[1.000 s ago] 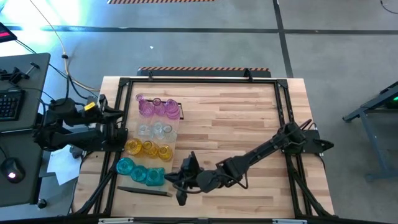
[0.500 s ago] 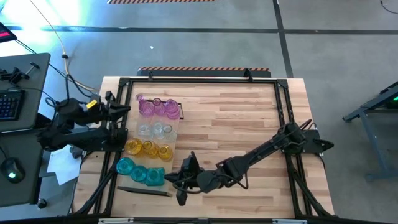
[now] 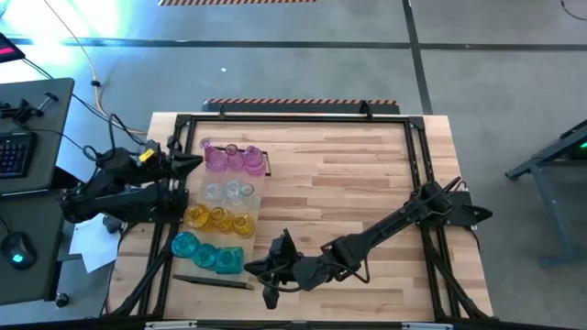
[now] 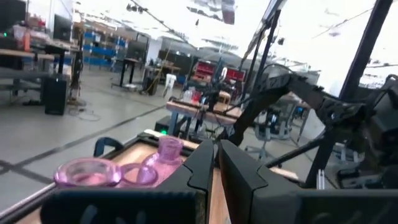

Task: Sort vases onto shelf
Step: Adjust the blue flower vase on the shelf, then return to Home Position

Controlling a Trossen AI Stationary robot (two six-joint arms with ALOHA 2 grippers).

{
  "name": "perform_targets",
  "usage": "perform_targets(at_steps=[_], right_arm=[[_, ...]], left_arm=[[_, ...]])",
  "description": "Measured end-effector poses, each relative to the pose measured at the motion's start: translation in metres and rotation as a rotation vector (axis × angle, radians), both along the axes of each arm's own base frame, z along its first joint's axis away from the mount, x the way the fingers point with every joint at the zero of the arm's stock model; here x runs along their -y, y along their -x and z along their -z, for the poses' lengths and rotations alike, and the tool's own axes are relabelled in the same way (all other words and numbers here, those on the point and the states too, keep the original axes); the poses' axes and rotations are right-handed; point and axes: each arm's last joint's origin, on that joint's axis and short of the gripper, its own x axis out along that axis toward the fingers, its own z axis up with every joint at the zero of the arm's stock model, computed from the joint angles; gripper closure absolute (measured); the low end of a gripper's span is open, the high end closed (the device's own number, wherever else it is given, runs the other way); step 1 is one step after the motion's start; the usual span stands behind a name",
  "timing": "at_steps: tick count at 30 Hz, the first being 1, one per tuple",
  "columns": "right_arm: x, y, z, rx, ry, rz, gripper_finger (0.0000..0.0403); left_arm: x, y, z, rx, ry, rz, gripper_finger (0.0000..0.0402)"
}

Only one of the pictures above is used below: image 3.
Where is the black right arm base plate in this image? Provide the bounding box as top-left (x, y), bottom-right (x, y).
top-left (410, 190), bottom-right (494, 229)

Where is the black desk clamp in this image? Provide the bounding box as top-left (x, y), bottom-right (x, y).
top-left (0, 90), bottom-right (61, 126)

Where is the teal urn-shaped glass vase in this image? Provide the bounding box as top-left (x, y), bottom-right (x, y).
top-left (214, 246), bottom-right (246, 276)

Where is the teal textured glass bottle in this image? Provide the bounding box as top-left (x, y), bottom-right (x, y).
top-left (192, 243), bottom-right (219, 270)

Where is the black aluminium rig frame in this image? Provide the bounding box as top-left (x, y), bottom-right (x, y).
top-left (105, 112), bottom-right (494, 330)

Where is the black keyboard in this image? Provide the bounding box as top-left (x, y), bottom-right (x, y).
top-left (0, 131), bottom-right (39, 180)

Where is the black computer mouse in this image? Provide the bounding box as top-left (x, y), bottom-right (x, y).
top-left (0, 232), bottom-right (38, 271)

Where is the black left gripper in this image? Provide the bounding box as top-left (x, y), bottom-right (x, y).
top-left (139, 148), bottom-right (205, 182)

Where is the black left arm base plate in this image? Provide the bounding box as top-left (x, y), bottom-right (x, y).
top-left (122, 190), bottom-right (189, 226)

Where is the white paper sheet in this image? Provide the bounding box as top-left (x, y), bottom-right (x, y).
top-left (68, 213), bottom-right (123, 275)

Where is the teal medallion-embossed glass jar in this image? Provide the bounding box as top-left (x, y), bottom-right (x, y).
top-left (171, 231), bottom-right (202, 259)

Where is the clear square glass bottle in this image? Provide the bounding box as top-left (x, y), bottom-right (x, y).
top-left (223, 179), bottom-right (244, 205)

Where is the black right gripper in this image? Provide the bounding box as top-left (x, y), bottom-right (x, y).
top-left (243, 249), bottom-right (306, 311)

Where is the wooden shelf board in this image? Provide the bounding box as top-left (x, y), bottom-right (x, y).
top-left (175, 137), bottom-right (267, 286)

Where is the grey metal cart frame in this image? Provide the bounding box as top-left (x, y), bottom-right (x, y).
top-left (504, 117), bottom-right (587, 270)

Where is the black desk panel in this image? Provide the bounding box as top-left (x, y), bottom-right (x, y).
top-left (0, 77), bottom-right (76, 193)
top-left (0, 188), bottom-right (70, 307)

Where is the beige floor cable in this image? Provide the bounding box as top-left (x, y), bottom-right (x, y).
top-left (43, 0), bottom-right (148, 137)

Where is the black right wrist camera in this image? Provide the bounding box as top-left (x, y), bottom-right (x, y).
top-left (269, 227), bottom-right (302, 258)

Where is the pink wavy-ribbed glass vase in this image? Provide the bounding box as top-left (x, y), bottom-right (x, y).
top-left (223, 143), bottom-right (247, 171)

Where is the yellow honeycomb glass vase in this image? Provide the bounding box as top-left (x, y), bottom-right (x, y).
top-left (183, 203), bottom-right (214, 231)

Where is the yellow large fluted vase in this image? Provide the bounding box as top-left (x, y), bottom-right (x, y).
top-left (208, 205), bottom-right (236, 234)

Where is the red-lit black device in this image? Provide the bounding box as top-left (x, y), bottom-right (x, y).
top-left (0, 31), bottom-right (28, 64)

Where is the hazard-striped black floor plate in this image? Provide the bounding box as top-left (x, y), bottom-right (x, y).
top-left (202, 97), bottom-right (401, 116)
top-left (158, 0), bottom-right (318, 7)

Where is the clear flared diamond-cut vase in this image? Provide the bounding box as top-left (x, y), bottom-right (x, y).
top-left (238, 182), bottom-right (262, 211)

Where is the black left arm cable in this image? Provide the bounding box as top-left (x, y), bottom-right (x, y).
top-left (82, 113), bottom-right (148, 161)

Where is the silver bracket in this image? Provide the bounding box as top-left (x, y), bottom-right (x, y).
top-left (145, 320), bottom-right (198, 330)
top-left (401, 322), bottom-right (454, 330)

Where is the yellow ribbed glass bottle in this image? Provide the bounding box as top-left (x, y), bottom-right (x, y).
top-left (232, 212), bottom-right (257, 239)

